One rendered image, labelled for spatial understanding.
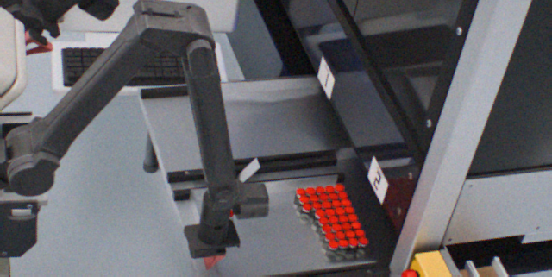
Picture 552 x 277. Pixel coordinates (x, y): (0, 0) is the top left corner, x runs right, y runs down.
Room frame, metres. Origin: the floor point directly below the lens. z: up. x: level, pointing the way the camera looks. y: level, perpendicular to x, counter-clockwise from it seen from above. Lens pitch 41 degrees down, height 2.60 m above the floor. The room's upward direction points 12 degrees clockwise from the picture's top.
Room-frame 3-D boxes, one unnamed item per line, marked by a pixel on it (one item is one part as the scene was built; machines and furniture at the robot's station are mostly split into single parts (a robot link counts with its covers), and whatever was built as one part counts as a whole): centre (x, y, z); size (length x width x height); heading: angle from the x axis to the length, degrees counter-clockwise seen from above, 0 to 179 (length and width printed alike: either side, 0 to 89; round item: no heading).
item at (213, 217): (1.49, 0.08, 1.07); 0.07 x 0.06 x 0.07; 112
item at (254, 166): (1.75, 0.09, 0.91); 0.14 x 0.03 x 0.06; 114
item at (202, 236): (1.49, 0.09, 1.01); 0.10 x 0.07 x 0.07; 115
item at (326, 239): (1.66, -0.13, 0.91); 0.18 x 0.02 x 0.05; 24
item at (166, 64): (2.17, 0.38, 0.82); 0.40 x 0.14 x 0.02; 109
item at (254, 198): (1.50, 0.05, 1.11); 0.11 x 0.09 x 0.12; 112
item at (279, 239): (1.63, -0.05, 0.90); 0.34 x 0.26 x 0.04; 114
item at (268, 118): (1.98, 0.00, 0.90); 0.34 x 0.26 x 0.04; 115
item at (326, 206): (1.67, -0.15, 0.91); 0.18 x 0.02 x 0.05; 24
